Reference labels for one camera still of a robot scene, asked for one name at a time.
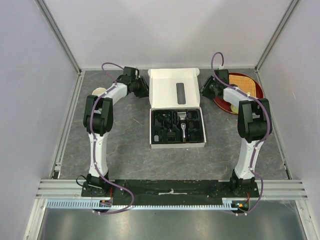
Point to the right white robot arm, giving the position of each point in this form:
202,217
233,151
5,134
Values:
254,125

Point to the light green cup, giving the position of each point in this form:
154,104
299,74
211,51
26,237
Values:
234,109

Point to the dark green mug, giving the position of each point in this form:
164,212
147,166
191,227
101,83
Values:
98,91

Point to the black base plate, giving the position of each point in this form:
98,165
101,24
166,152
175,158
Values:
171,192

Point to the woven bamboo mat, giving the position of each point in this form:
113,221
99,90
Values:
245,83

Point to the white cardboard box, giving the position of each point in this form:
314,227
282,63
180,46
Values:
174,88

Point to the silver black hair clipper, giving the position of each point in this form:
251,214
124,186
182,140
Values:
182,120

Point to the white slotted cable duct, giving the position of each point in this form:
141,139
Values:
100,205

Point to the black comb guard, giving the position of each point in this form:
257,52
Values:
171,137

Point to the black plastic tray insert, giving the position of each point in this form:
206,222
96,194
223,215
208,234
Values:
163,121

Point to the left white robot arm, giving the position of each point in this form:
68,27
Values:
98,120

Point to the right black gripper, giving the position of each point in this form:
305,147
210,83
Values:
204,88

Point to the red round tray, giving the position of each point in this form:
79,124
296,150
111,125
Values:
225,106

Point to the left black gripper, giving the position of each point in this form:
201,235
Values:
144,92

